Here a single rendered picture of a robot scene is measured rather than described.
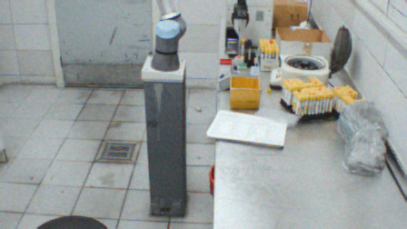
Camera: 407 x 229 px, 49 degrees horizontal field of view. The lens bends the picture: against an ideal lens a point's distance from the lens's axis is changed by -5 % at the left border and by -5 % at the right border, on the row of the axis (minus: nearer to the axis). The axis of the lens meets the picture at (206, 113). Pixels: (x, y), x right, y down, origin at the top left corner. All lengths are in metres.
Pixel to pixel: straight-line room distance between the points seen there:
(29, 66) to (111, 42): 0.89
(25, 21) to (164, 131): 2.39
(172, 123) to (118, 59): 1.94
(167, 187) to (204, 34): 1.88
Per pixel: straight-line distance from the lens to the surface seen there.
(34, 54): 4.60
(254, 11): 2.77
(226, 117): 1.96
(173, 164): 2.59
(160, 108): 2.42
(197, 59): 4.27
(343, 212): 1.53
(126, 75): 4.35
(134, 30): 4.18
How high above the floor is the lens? 1.81
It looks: 28 degrees down
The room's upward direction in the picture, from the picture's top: 1 degrees clockwise
